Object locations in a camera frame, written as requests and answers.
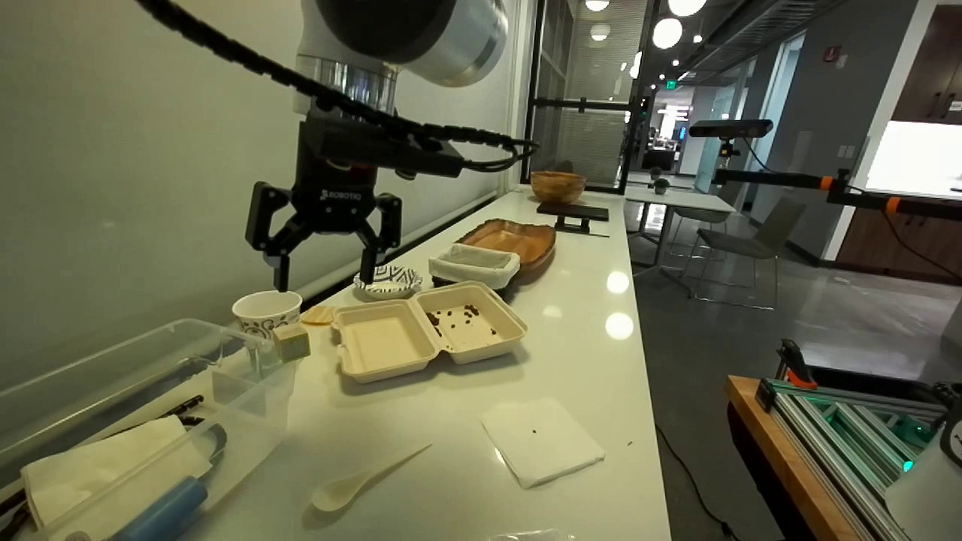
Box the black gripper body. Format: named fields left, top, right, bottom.
left=288, top=106, right=391, bottom=236

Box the small wooden block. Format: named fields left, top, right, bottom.
left=271, top=325, right=312, bottom=363

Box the beige clamshell container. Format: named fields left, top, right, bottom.
left=328, top=281, right=531, bottom=384

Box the black white patterned bowl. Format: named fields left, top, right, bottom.
left=350, top=265, right=426, bottom=302

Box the patterned paper cup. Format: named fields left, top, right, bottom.
left=227, top=290, right=306, bottom=344

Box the oval wooden tray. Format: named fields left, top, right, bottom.
left=455, top=216, right=560, bottom=285

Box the smooth wooden bowl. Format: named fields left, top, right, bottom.
left=529, top=169, right=585, bottom=209

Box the black bowl stand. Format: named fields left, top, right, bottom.
left=536, top=198, right=614, bottom=237

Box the black framed glass partition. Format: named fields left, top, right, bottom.
left=521, top=0, right=656, bottom=197

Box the clear plastic bin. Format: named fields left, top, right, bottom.
left=0, top=317, right=302, bottom=541

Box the white square napkin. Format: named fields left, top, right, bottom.
left=478, top=397, right=608, bottom=491

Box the white plastic spoon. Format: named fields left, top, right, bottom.
left=306, top=441, right=436, bottom=520

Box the white side table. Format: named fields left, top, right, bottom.
left=625, top=183, right=738, bottom=267

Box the white tissue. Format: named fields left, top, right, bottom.
left=17, top=416, right=213, bottom=535

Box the blue tube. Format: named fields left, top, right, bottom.
left=108, top=477, right=209, bottom=541

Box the grey chair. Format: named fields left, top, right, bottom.
left=694, top=194, right=807, bottom=265

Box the black boom with orange joints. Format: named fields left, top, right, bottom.
left=712, top=167, right=962, bottom=221

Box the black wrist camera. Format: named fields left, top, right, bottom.
left=383, top=131, right=468, bottom=181

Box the black corrugated cable conduit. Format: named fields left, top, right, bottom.
left=131, top=0, right=538, bottom=175

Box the black stereo camera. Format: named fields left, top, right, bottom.
left=688, top=117, right=776, bottom=143

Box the black floor cable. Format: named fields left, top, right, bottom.
left=656, top=423, right=744, bottom=541

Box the aluminium profile frame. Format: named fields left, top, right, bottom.
left=754, top=341, right=962, bottom=541

